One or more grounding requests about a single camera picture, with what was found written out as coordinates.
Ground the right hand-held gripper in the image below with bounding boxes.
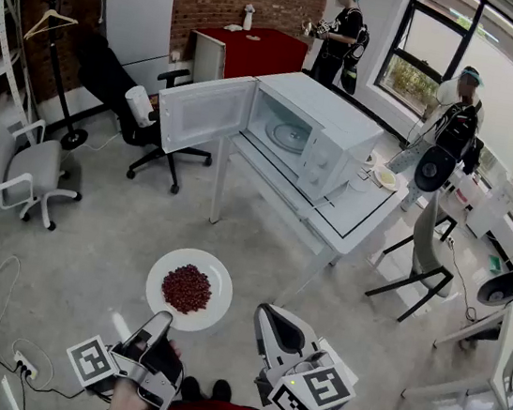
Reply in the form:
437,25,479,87
240,301,368,410

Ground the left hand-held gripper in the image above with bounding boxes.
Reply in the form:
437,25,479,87
59,297,193,410

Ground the pile of dark red beans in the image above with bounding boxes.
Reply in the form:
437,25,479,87
158,260,218,319

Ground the white round plate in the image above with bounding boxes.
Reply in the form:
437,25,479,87
139,241,239,338

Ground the white microwave oven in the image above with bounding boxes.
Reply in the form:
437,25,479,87
145,52,392,211

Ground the person's left forearm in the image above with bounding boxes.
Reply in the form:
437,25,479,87
106,375,156,410

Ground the person's black left shoe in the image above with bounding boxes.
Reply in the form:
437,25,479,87
179,374,205,403

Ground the person's black shoe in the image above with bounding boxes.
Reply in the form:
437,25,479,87
179,374,205,403
209,377,235,405

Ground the person's black right shoe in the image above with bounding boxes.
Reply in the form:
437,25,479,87
209,377,235,405

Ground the white power strip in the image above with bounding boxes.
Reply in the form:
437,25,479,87
10,349,41,382

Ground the grey black-legged dining chair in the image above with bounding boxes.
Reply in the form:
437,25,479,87
361,183,467,330

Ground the white dish with yellow contents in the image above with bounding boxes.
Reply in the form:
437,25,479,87
370,164,403,193

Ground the grey white office chair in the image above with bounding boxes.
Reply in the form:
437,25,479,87
0,111,94,235

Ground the white cylindrical jug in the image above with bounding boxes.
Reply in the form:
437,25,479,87
120,84,159,129

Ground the white water dispenser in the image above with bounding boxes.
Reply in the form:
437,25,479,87
463,143,513,245

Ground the black office chair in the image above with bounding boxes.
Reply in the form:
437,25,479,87
58,29,229,200

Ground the black garment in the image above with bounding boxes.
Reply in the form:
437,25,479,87
460,136,486,177

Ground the red cloth covered cabinet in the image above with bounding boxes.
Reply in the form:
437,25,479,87
186,17,310,98

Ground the black coat rack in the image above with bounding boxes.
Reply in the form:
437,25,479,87
11,0,109,154

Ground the white refrigerator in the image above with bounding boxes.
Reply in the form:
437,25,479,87
88,0,180,98

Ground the white bottle figure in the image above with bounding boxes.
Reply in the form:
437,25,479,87
240,3,257,33

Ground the wooden clothes hanger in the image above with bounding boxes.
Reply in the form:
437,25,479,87
23,5,81,48

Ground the black framed window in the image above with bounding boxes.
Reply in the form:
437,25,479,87
356,0,513,241

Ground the white floor cable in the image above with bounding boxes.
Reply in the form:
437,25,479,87
0,205,77,389

